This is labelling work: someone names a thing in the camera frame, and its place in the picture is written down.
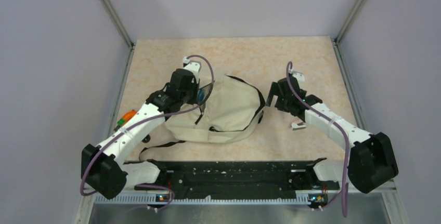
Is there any blue lidded jar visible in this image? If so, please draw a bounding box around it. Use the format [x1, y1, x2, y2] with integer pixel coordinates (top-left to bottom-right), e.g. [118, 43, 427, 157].
[197, 89, 205, 103]

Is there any beige canvas backpack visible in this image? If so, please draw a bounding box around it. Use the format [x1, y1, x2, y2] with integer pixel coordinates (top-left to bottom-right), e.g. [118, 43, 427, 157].
[160, 75, 266, 148]

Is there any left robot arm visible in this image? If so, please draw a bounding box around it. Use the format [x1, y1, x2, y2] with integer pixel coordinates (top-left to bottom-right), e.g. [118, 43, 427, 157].
[80, 62, 201, 199]

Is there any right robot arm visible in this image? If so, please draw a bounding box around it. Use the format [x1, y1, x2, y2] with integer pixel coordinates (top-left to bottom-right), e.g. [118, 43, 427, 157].
[266, 76, 399, 193]

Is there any pink orange marker pen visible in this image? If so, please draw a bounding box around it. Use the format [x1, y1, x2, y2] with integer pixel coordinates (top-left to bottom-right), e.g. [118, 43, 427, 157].
[291, 122, 306, 130]

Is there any orange tape dispenser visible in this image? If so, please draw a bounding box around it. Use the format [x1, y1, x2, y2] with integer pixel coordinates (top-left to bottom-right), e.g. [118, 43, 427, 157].
[116, 110, 137, 127]

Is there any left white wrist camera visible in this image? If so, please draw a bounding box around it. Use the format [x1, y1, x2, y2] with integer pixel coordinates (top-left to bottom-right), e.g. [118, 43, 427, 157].
[183, 57, 202, 81]

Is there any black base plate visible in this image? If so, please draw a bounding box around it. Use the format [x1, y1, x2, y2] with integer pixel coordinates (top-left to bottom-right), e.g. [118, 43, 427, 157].
[151, 160, 340, 200]

